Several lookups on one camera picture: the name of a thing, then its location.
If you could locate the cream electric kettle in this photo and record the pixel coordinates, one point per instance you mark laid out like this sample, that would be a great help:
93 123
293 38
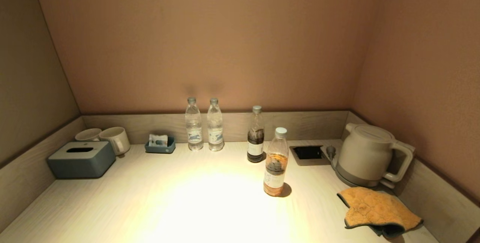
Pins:
363 149

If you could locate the amber tea bottle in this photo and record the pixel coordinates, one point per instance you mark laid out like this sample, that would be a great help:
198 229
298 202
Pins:
275 168

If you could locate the orange microfibre cloth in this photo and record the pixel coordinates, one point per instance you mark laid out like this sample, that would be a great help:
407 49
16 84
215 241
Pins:
375 205

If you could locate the grey tissue box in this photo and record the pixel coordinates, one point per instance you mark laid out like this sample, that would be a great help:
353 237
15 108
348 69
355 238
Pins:
80 160

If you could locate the small blue tray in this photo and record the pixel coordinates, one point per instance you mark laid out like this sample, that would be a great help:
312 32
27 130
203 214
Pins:
161 149

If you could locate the dark tea bottle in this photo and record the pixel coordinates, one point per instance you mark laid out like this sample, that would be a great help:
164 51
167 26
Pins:
255 141

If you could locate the grey kettle plug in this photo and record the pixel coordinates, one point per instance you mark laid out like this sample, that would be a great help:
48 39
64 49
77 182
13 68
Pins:
331 151

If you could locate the clear water bottle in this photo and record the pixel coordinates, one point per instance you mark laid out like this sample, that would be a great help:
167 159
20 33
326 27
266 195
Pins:
194 130
215 130

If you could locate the recessed black power socket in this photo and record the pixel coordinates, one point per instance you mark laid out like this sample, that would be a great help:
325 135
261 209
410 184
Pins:
307 153

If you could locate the white ceramic mug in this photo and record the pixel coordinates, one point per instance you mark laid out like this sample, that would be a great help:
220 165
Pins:
115 138
88 135

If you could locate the white sachet packet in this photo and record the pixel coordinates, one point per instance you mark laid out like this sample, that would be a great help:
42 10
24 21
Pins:
157 140

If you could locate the grey kettle base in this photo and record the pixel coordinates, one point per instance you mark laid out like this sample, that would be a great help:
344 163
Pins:
352 183

